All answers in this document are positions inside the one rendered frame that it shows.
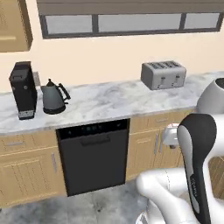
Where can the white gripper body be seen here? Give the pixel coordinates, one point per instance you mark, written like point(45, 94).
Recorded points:
point(169, 134)

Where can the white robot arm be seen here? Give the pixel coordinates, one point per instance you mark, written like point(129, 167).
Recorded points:
point(166, 186)

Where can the wooden cupboard door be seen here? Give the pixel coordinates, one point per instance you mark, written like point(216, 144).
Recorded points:
point(29, 178)
point(217, 175)
point(141, 154)
point(170, 157)

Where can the wooden drawer front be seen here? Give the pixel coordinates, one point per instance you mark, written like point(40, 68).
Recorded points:
point(145, 121)
point(32, 141)

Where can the silver four-slot toaster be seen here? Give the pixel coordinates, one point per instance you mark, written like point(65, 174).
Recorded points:
point(163, 74)

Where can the black dishwasher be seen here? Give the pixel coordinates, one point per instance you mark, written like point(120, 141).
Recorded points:
point(93, 159)

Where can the dark framed window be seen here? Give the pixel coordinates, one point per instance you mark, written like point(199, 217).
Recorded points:
point(131, 22)

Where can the grey electric kettle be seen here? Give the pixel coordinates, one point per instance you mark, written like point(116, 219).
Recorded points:
point(52, 99)

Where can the black coffee machine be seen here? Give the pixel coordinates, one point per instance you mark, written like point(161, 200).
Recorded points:
point(24, 89)

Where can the grey wall socket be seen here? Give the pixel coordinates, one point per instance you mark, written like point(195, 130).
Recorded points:
point(36, 78)

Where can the wooden wall cupboard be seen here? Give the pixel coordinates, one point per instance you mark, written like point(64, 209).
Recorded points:
point(13, 24)

